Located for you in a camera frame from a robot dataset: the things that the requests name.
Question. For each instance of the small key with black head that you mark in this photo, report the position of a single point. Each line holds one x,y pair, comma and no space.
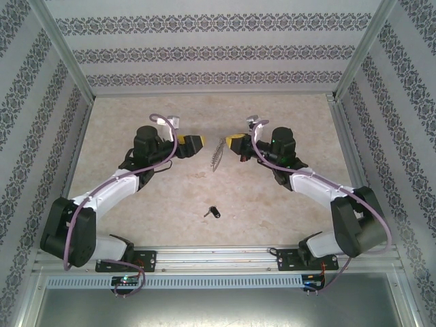
215,212

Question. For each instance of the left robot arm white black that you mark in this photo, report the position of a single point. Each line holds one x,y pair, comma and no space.
112,190

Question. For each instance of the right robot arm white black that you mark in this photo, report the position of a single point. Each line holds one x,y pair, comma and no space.
316,185

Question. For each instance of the small circuit board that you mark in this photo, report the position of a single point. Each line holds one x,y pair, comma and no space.
124,280
313,282

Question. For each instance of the grey metal panel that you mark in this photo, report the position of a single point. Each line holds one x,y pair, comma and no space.
218,310

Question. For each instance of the white right camera bracket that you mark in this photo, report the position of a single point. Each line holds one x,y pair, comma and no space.
259,131

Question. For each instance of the white camera bracket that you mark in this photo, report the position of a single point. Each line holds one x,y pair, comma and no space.
166,131
259,131

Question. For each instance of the white left camera bracket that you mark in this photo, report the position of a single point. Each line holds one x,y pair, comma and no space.
166,131

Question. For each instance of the aluminium wall base strip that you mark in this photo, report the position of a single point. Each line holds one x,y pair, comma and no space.
214,94

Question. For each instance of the aluminium side rail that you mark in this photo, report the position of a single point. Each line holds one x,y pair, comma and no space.
347,136

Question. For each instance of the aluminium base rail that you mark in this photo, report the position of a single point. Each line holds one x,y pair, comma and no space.
218,259

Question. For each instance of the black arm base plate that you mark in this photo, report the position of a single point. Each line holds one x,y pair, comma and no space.
148,260
289,260

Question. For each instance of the aluminium frame post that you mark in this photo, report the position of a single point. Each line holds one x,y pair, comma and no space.
65,51
363,51

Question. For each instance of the aluminium frame bar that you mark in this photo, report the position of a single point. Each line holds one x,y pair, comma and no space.
407,299
27,299

